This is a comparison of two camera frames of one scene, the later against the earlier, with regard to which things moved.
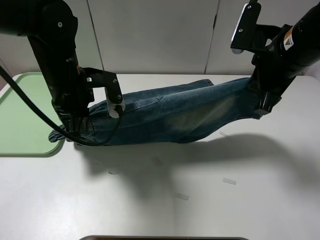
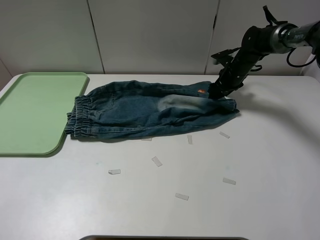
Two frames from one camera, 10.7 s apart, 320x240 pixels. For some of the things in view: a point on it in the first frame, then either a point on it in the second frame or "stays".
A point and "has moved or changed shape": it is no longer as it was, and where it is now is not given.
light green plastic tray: [24, 126] stays
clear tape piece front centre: [181, 196] stays
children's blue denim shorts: [170, 113] has moved or changed shape
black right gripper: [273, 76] to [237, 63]
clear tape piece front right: [233, 182] stays
